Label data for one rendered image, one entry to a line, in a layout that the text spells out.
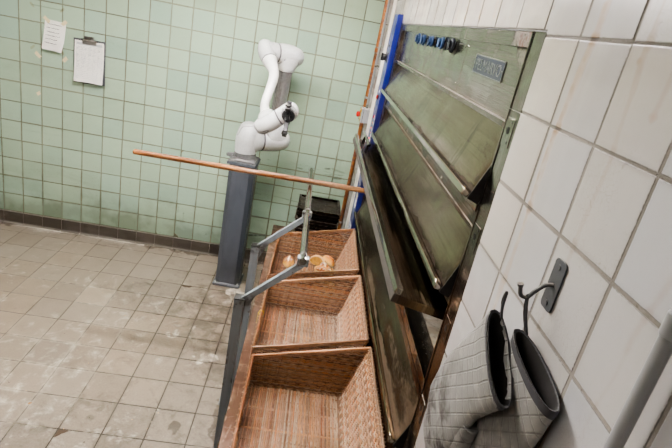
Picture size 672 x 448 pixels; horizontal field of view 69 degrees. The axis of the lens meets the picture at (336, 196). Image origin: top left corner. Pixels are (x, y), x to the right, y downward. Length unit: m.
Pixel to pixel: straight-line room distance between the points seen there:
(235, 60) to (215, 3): 0.41
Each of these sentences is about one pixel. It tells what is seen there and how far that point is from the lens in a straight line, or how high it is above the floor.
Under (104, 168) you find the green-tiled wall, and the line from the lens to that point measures 4.32.
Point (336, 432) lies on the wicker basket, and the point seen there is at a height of 0.59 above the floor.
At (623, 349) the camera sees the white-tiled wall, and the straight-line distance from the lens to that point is 0.73.
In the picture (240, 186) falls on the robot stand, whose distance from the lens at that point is 3.54.
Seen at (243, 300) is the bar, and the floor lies 0.95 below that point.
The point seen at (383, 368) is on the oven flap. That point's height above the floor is 0.94.
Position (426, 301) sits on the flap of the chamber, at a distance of 1.33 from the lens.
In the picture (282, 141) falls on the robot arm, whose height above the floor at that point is 1.17.
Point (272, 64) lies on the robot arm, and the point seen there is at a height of 1.71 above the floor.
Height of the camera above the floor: 2.04
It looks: 19 degrees down
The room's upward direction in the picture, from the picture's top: 12 degrees clockwise
